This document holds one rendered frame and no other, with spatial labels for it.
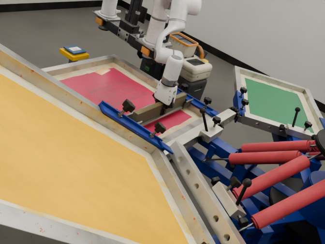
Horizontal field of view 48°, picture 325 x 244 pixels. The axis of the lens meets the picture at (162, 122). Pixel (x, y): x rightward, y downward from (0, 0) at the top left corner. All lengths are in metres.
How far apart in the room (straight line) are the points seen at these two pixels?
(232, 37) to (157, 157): 4.65
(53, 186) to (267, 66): 5.06
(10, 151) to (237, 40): 5.21
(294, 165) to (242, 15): 4.47
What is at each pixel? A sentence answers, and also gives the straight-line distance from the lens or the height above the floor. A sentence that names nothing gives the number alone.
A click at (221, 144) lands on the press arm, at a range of 1.66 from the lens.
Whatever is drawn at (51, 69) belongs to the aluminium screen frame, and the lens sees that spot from 2.00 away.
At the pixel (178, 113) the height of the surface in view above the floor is 0.95.
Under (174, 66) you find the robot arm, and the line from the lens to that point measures 1.66.
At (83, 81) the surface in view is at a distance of 2.01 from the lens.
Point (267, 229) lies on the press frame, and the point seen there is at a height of 1.05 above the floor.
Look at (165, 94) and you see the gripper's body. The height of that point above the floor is 1.12.
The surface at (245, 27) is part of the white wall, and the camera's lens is 5.68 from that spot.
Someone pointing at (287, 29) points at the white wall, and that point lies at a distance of 5.46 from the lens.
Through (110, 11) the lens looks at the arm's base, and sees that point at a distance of 2.49.
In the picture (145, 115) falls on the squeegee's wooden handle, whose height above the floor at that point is 1.03.
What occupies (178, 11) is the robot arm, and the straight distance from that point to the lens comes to 1.76.
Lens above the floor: 1.90
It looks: 31 degrees down
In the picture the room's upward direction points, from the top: 18 degrees clockwise
